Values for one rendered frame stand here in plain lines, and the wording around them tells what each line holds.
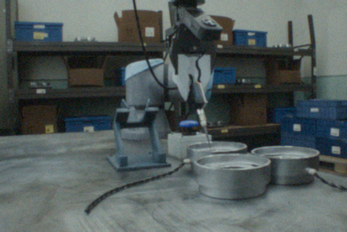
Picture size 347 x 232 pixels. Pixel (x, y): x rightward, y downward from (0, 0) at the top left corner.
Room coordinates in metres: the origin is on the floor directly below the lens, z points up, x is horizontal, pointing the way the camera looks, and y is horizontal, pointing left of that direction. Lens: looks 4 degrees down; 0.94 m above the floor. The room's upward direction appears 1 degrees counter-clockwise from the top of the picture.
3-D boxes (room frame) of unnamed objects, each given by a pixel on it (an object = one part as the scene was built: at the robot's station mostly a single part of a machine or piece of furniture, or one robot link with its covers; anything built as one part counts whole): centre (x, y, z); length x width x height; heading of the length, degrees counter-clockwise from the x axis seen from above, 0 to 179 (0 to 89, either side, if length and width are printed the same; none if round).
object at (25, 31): (3.89, 1.48, 1.61); 0.52 x 0.38 x 0.22; 114
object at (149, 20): (4.28, 0.39, 1.70); 0.56 x 0.36 x 0.39; 106
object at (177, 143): (0.75, -0.03, 0.82); 0.08 x 0.07 x 0.05; 21
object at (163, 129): (1.08, 0.08, 0.85); 0.15 x 0.15 x 0.10
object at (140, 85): (1.08, 0.07, 0.97); 0.13 x 0.12 x 0.14; 88
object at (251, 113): (4.84, -1.03, 0.67); 0.52 x 0.43 x 0.43; 111
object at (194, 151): (0.61, -0.08, 0.82); 0.10 x 0.10 x 0.04
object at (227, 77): (4.65, -0.53, 1.11); 0.52 x 0.38 x 0.22; 111
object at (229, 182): (0.48, -0.08, 0.82); 0.10 x 0.10 x 0.04
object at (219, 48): (4.88, -1.11, 1.00); 1.92 x 0.57 x 2.00; 111
